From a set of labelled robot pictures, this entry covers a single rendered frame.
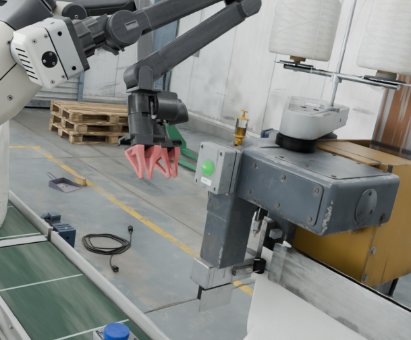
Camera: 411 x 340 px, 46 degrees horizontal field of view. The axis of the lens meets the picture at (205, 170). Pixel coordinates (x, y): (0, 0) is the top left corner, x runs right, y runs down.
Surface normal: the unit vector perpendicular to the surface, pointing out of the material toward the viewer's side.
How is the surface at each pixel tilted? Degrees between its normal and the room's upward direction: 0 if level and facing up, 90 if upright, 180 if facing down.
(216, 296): 90
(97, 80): 91
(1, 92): 90
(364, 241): 90
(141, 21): 73
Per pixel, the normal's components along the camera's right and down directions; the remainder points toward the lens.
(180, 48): 0.50, -0.04
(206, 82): -0.76, 0.04
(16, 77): 0.64, 0.29
